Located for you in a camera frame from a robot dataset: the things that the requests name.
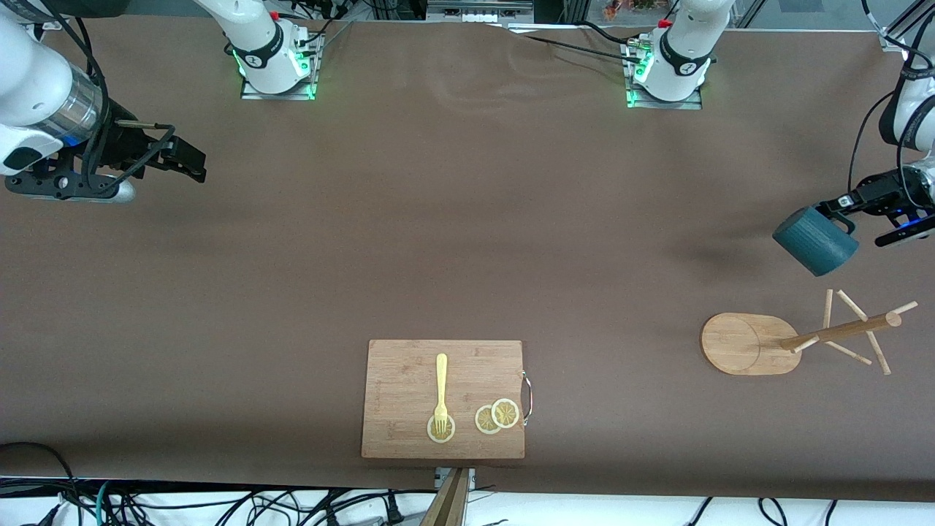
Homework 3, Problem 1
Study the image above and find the aluminium frame profile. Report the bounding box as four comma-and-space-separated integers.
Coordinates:
879, 0, 935, 53

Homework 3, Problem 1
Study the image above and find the yellow plastic fork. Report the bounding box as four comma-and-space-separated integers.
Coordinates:
434, 354, 450, 437

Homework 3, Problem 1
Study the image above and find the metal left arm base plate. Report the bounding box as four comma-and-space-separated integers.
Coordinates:
625, 40, 704, 111

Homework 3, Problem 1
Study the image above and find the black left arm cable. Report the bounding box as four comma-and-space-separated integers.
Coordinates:
846, 0, 925, 197

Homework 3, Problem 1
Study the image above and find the brown table cloth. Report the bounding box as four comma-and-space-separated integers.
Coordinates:
0, 16, 935, 505

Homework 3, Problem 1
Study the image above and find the wooden mug rack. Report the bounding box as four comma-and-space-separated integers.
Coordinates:
701, 289, 919, 377

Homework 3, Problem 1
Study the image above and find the grey power strip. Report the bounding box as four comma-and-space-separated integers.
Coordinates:
427, 0, 535, 23

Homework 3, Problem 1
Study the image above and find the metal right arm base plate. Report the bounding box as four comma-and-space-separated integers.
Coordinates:
240, 33, 320, 102

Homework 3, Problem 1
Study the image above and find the thin black table cable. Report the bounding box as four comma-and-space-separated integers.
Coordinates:
579, 20, 638, 47
504, 26, 645, 65

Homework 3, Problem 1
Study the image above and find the teal floor cable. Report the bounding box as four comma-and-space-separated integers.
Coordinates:
93, 480, 119, 526

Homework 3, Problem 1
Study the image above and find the wooden cutting board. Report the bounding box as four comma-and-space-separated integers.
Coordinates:
361, 340, 533, 460

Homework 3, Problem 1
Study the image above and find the thick black floor cable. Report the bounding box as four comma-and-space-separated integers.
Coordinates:
0, 441, 83, 526

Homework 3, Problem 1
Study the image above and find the small metal bracket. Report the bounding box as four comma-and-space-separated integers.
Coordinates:
435, 468, 476, 492

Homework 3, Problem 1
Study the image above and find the teal mug with yellow inside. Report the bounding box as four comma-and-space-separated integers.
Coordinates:
772, 205, 861, 278

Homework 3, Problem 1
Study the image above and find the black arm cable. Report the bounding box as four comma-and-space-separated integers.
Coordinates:
51, 7, 178, 197
846, 0, 925, 197

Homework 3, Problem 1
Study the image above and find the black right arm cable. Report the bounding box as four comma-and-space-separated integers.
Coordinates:
51, 7, 178, 197

